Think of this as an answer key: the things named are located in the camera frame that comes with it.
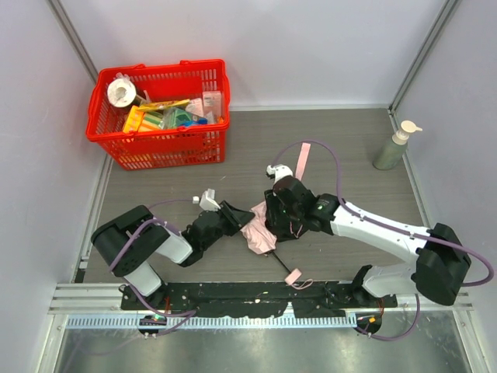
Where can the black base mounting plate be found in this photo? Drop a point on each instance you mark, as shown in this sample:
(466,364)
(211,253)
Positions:
(261,300)

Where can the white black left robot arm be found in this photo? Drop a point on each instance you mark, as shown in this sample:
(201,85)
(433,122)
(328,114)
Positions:
(126,242)

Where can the white pink small box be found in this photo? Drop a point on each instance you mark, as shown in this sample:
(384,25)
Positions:
(212,102)

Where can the white tape roll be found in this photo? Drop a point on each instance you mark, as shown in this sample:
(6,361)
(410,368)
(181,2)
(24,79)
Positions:
(121,92)

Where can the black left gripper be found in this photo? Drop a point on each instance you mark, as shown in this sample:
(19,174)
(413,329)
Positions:
(229,217)

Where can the white slotted cable duct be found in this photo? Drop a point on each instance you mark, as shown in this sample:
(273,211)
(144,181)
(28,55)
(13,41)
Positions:
(142,321)

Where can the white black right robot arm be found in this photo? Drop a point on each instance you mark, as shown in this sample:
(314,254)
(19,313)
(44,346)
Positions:
(432,264)

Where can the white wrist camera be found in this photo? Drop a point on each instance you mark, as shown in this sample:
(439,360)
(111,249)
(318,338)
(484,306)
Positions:
(278,172)
(207,201)

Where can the orange yellow snack box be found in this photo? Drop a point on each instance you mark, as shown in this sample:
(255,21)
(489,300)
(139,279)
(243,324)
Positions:
(138,121)

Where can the pink folding umbrella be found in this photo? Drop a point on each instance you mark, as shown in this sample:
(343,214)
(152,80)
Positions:
(261,241)

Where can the red plastic shopping basket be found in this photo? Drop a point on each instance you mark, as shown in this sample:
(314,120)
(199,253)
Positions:
(181,146)

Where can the aluminium frame rail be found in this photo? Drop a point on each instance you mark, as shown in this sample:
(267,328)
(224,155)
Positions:
(102,298)

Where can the green packaged item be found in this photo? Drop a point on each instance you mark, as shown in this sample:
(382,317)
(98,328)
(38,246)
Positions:
(176,117)

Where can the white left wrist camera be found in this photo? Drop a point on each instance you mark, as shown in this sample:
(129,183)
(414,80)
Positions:
(207,201)

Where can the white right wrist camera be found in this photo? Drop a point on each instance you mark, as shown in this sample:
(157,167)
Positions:
(278,172)

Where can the green pump soap bottle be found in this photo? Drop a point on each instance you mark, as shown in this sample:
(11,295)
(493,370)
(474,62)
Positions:
(395,147)

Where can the yellow snack packet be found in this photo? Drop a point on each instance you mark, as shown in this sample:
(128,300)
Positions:
(163,105)

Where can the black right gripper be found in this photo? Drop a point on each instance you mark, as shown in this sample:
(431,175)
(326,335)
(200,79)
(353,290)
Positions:
(272,219)

